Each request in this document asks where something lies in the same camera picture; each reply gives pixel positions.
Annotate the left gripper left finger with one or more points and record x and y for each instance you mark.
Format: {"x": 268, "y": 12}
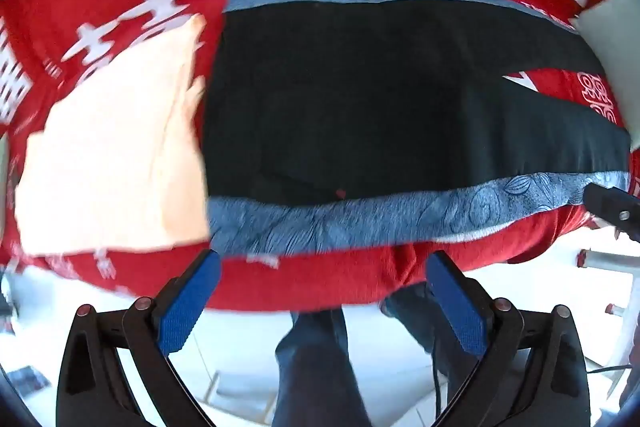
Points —
{"x": 93, "y": 389}

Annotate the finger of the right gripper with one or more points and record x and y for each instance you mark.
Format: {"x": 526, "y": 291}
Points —
{"x": 614, "y": 206}

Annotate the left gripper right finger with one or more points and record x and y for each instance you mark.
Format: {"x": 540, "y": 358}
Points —
{"x": 554, "y": 388}

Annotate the white metal rack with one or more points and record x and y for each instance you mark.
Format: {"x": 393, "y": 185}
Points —
{"x": 621, "y": 281}

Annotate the person legs in dark trousers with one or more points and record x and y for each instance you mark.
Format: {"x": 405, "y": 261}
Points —
{"x": 317, "y": 386}

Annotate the cream folded cloth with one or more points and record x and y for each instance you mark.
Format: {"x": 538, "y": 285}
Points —
{"x": 117, "y": 164}

